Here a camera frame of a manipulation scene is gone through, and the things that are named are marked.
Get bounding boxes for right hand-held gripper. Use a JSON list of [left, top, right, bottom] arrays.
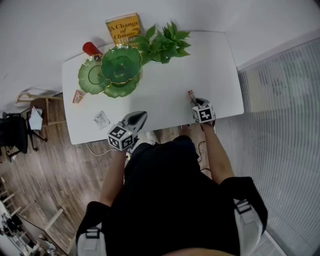
[[191, 97, 217, 125]]

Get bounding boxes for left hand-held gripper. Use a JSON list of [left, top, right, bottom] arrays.
[[107, 110, 148, 152]]

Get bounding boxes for red white snack bar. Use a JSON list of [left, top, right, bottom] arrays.
[[187, 89, 198, 105]]

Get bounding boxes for clear white small packet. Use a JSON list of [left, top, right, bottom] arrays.
[[92, 110, 111, 131]]

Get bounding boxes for green glass tiered plates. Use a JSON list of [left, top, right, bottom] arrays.
[[77, 44, 144, 99]]

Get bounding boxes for orange snack packet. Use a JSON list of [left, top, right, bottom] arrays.
[[72, 89, 85, 104]]

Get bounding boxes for person's right forearm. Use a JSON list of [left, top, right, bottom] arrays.
[[201, 122, 236, 186]]

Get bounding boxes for person's left forearm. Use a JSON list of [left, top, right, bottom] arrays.
[[99, 148, 127, 207]]

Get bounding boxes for person's left white shoe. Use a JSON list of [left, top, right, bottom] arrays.
[[143, 131, 160, 146]]

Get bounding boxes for green potted plant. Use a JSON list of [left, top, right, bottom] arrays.
[[134, 21, 193, 65]]

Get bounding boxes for red cup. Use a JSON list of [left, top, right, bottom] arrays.
[[82, 41, 104, 57]]

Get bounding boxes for person's black clothing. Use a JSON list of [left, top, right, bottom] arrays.
[[75, 134, 269, 256]]

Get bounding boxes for wooden chair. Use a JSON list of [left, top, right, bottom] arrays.
[[16, 87, 67, 126]]

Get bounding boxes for yellow book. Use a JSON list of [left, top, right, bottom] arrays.
[[105, 12, 141, 47]]

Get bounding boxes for white papers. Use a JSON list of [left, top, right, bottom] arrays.
[[28, 106, 44, 131]]

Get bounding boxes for large black office chair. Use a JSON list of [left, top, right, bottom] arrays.
[[0, 111, 48, 163]]

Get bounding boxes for white side table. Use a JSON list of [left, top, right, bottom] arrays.
[[18, 206, 65, 253]]

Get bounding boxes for cluttered shelf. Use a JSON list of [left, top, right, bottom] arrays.
[[0, 212, 58, 256]]

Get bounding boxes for person's right grey shoulder strap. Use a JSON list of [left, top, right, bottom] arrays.
[[233, 198, 263, 256]]

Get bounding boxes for person's grey shoulder strap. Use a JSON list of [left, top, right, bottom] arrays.
[[233, 198, 263, 256], [77, 226, 103, 256]]

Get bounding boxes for person's left grey shoulder strap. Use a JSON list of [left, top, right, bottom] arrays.
[[77, 226, 103, 256]]

